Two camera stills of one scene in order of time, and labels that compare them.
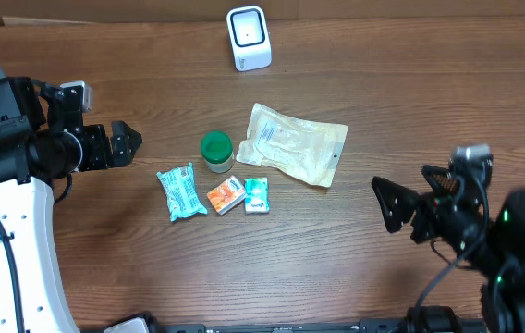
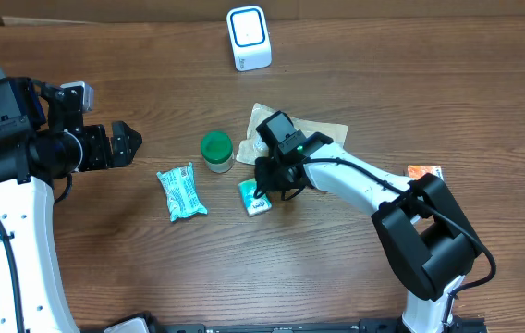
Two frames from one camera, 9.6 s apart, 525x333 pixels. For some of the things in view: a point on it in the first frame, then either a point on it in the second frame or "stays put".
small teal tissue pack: (256, 195) stays put
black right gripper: (404, 202) → (269, 183)
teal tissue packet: (181, 191) stays put
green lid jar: (217, 152) stays put
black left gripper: (103, 146) stays put
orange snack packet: (226, 194) → (417, 171)
